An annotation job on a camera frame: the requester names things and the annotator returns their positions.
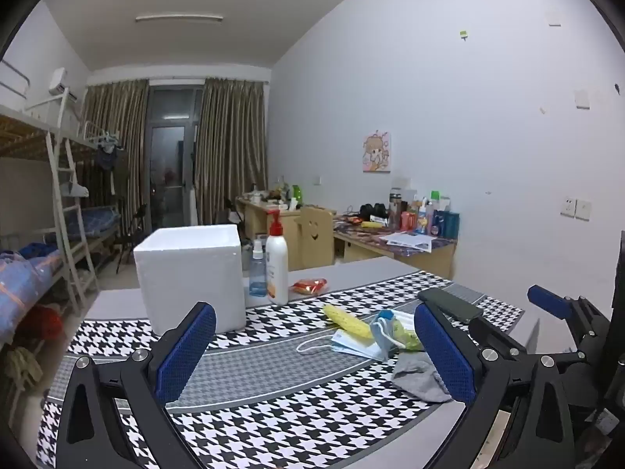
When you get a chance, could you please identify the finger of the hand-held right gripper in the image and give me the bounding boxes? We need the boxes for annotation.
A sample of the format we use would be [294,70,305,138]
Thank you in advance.
[526,284,594,335]
[469,317,543,358]

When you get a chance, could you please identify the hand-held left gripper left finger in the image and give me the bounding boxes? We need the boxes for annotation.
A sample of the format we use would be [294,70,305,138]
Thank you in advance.
[57,301,218,469]

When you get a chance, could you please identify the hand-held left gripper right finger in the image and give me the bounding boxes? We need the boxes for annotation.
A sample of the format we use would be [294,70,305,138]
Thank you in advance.
[413,301,577,469]

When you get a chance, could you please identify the grey sock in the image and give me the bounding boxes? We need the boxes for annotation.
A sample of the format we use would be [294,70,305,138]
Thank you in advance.
[392,351,454,404]

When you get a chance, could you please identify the yellow-green foam net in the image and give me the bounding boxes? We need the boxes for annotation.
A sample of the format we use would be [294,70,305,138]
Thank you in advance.
[395,321,425,353]

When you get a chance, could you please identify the white foam box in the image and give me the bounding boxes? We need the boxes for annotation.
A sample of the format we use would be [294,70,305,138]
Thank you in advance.
[133,225,247,337]

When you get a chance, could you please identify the white face mask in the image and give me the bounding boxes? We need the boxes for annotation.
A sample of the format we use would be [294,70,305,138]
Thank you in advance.
[297,326,391,362]

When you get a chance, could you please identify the yellow foam net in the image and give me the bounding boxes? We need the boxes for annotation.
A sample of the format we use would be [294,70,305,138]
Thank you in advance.
[322,304,374,342]

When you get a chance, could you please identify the black smartphone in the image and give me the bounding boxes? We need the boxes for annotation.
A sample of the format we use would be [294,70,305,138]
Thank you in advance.
[417,287,483,324]

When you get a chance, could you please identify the houndstooth table mat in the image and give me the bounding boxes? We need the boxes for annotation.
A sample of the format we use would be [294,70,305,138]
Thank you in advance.
[36,270,525,469]

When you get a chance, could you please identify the wooden desk with patterned cover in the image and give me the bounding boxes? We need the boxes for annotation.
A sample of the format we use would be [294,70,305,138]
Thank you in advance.
[333,217,457,279]

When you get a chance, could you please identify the clear spray bottle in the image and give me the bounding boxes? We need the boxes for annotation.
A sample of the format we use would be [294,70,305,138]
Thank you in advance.
[248,240,269,299]

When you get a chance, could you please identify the white printed papers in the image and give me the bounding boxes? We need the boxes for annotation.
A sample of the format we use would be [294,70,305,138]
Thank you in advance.
[378,231,438,253]

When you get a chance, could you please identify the white lotion bottle red pump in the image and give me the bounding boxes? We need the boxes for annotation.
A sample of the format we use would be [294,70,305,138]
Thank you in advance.
[265,209,290,306]

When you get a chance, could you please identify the black folding chair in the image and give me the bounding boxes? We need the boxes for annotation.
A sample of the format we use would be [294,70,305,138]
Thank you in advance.
[116,202,148,274]

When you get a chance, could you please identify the cluster of toiletry bottles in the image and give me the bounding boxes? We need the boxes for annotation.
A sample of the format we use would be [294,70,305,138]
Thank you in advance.
[388,188,461,240]

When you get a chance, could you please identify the red snack packet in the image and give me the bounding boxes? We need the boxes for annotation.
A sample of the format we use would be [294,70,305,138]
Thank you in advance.
[289,277,328,296]

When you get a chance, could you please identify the red bag under bed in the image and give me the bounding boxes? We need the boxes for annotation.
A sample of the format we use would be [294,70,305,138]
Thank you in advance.
[28,304,65,342]

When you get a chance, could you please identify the plain wooden desk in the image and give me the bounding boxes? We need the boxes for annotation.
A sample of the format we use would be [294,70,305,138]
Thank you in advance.
[236,195,338,270]

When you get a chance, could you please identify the blue mattress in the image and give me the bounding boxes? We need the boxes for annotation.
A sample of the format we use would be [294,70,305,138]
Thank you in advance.
[80,208,121,238]

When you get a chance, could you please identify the wooden chair with smiley cutout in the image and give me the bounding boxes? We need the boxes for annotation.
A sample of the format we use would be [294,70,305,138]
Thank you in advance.
[299,206,337,269]

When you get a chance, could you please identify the blue checked quilt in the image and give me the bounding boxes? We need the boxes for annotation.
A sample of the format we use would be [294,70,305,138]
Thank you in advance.
[0,249,64,347]

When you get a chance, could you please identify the white bunk bed ladder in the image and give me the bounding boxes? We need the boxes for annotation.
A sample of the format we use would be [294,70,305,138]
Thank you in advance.
[46,88,98,311]

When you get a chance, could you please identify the glass balcony door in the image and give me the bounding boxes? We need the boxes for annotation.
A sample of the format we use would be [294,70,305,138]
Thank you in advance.
[146,85,203,235]

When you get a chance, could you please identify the brown curtain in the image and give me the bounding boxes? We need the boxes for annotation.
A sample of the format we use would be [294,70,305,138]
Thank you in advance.
[80,79,150,255]
[195,77,268,226]

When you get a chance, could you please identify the hanging dark clothes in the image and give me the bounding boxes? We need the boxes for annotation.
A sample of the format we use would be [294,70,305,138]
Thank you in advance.
[95,141,124,173]

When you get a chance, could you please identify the white metal bunk bed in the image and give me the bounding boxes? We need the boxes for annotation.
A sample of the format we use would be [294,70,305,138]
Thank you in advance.
[0,59,129,357]

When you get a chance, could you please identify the white air conditioner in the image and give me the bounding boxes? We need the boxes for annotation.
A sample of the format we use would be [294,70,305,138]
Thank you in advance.
[48,67,79,103]

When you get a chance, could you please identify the ceiling tube light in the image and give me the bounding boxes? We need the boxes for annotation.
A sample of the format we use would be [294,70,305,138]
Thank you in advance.
[135,14,224,24]

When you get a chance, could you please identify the white double wall socket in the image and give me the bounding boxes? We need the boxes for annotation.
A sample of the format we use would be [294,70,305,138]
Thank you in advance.
[560,197,593,220]

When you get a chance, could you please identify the cartoon wall poster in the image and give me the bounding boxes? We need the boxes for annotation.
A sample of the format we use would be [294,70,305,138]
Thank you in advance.
[362,130,392,174]

